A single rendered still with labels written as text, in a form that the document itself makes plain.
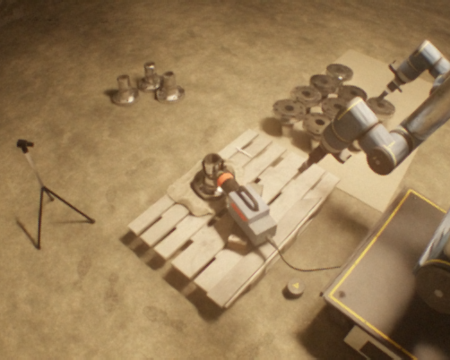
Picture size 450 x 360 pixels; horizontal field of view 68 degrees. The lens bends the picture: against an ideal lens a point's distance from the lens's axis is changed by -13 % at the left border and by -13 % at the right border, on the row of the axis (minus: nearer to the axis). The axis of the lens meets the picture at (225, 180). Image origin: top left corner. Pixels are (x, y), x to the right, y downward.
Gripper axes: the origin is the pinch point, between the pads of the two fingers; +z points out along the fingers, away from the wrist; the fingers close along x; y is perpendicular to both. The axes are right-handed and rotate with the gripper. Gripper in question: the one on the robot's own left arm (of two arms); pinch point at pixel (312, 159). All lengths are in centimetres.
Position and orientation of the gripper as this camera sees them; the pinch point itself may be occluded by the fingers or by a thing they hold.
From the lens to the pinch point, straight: 154.6
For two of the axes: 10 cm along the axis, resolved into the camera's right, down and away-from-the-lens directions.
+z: -2.7, 3.8, 8.9
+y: -6.6, -7.4, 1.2
